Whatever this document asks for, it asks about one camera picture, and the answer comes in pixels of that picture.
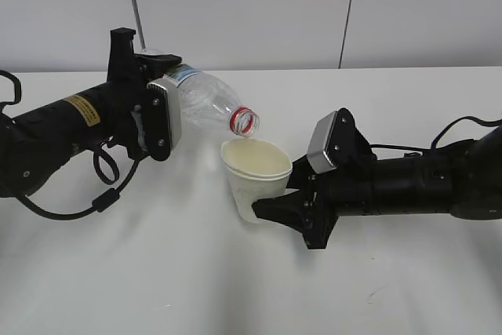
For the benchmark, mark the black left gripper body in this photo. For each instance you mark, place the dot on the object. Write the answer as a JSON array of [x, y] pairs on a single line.
[[127, 106]]

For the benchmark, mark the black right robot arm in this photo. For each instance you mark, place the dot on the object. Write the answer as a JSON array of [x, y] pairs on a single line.
[[462, 179]]

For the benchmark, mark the Nongfu Spring water bottle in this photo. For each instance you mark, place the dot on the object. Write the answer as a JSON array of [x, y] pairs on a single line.
[[209, 103]]

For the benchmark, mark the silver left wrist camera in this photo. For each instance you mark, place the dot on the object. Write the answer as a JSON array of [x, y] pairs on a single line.
[[161, 118]]

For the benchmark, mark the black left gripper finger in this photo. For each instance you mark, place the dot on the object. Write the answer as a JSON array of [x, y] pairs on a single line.
[[155, 66], [122, 66]]

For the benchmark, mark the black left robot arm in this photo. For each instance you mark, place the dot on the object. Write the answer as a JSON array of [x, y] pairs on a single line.
[[36, 144]]

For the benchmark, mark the white paper cup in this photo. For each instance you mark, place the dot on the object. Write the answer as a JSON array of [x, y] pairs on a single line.
[[256, 169]]

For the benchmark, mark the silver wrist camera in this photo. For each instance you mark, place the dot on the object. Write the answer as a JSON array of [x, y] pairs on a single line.
[[161, 118], [336, 142]]

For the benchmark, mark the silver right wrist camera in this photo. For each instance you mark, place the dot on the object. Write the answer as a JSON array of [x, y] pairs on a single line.
[[336, 142]]

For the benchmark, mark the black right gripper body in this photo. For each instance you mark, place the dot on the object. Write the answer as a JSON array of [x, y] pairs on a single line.
[[344, 192]]

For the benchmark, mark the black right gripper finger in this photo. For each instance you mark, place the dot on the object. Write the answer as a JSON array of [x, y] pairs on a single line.
[[302, 176], [294, 210]]

